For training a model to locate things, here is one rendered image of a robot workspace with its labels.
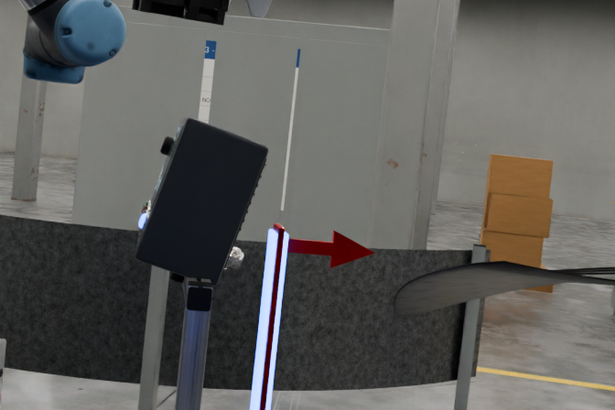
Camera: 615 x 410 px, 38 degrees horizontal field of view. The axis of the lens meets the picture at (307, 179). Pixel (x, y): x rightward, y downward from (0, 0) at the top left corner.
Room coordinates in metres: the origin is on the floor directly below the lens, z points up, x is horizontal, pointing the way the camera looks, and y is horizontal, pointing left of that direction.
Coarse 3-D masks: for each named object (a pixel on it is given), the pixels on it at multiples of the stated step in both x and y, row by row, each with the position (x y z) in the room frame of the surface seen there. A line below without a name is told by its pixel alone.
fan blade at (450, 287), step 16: (432, 272) 0.54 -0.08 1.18; (448, 272) 0.53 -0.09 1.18; (464, 272) 0.52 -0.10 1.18; (480, 272) 0.51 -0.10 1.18; (496, 272) 0.51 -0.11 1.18; (512, 272) 0.50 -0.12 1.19; (528, 272) 0.50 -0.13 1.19; (544, 272) 0.50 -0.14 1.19; (560, 272) 0.50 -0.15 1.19; (576, 272) 0.60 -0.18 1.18; (592, 272) 0.59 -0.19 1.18; (608, 272) 0.59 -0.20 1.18; (416, 288) 0.60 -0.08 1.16; (432, 288) 0.60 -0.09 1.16; (448, 288) 0.61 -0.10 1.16; (464, 288) 0.61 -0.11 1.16; (480, 288) 0.62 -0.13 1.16; (496, 288) 0.64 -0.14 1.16; (512, 288) 0.66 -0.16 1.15; (400, 304) 0.66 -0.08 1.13; (416, 304) 0.66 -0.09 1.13; (432, 304) 0.68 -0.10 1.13; (448, 304) 0.69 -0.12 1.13
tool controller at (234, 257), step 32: (192, 128) 1.12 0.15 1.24; (192, 160) 1.12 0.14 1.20; (224, 160) 1.13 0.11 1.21; (256, 160) 1.13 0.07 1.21; (160, 192) 1.12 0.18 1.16; (192, 192) 1.12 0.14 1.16; (224, 192) 1.13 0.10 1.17; (160, 224) 1.12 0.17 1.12; (192, 224) 1.12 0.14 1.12; (224, 224) 1.13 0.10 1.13; (160, 256) 1.12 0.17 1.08; (192, 256) 1.12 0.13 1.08; (224, 256) 1.13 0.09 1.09
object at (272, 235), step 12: (276, 240) 0.55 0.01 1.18; (264, 276) 0.57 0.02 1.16; (264, 288) 0.56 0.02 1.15; (264, 300) 0.56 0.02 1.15; (264, 312) 0.55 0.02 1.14; (264, 324) 0.55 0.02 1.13; (264, 336) 0.55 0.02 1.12; (264, 348) 0.55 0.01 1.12; (252, 396) 0.57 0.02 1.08; (252, 408) 0.56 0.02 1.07
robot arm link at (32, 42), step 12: (36, 36) 1.07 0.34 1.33; (24, 48) 1.13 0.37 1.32; (36, 48) 1.09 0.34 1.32; (24, 60) 1.12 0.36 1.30; (36, 60) 1.10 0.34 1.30; (48, 60) 1.09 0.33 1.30; (24, 72) 1.12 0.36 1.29; (36, 72) 1.11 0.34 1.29; (48, 72) 1.10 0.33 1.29; (60, 72) 1.11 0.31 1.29; (72, 72) 1.12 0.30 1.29
